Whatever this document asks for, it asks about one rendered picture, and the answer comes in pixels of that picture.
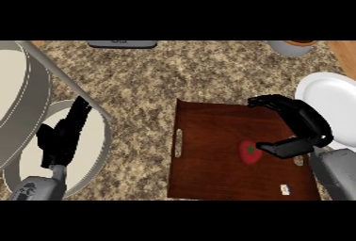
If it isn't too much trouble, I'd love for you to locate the dark brown wooden tray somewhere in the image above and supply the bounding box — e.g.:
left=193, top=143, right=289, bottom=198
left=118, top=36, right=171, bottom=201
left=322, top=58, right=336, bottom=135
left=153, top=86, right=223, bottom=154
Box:
left=165, top=99, right=322, bottom=201

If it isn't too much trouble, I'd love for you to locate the dark grey flat appliance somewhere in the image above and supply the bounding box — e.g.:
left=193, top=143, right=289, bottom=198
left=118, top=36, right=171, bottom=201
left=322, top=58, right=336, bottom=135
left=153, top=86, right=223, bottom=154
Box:
left=85, top=40, right=158, bottom=50

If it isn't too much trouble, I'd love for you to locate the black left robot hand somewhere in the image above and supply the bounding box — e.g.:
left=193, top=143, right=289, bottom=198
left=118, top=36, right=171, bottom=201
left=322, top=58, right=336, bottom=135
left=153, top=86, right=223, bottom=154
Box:
left=35, top=95, right=93, bottom=169

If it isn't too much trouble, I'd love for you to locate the white plate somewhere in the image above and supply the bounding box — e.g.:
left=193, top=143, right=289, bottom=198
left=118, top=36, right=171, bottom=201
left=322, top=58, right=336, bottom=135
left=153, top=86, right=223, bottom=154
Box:
left=294, top=72, right=356, bottom=151

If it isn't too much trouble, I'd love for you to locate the grey pot with orange rim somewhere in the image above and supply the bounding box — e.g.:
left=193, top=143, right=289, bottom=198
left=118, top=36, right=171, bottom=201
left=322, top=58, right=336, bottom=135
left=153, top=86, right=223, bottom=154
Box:
left=265, top=40, right=320, bottom=58

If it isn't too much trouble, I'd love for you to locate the red tomato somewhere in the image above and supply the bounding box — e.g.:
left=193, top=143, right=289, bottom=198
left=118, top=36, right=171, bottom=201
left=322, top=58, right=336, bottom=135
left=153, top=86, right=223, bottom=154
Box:
left=236, top=139, right=264, bottom=166

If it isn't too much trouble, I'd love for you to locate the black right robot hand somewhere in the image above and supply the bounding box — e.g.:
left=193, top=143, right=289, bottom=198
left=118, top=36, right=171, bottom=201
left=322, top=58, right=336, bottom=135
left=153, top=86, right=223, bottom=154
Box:
left=246, top=93, right=335, bottom=159

